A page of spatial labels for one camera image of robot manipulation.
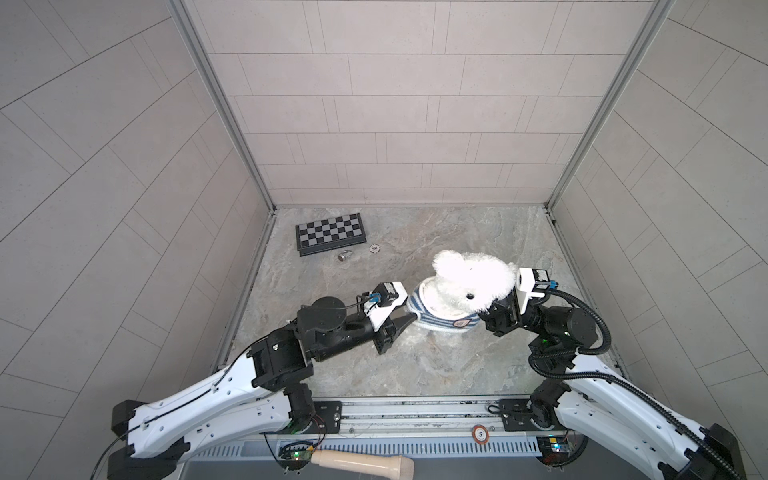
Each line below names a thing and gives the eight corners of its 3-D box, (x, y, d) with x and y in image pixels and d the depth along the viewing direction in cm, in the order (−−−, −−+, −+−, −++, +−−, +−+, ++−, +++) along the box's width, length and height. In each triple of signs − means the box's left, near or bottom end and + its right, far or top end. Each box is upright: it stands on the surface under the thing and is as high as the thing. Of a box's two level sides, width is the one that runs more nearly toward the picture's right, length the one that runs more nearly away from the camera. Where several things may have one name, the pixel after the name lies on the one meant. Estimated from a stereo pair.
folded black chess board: (300, 257, 103) (297, 251, 100) (297, 231, 111) (295, 225, 107) (367, 243, 107) (366, 236, 104) (360, 219, 115) (359, 212, 112)
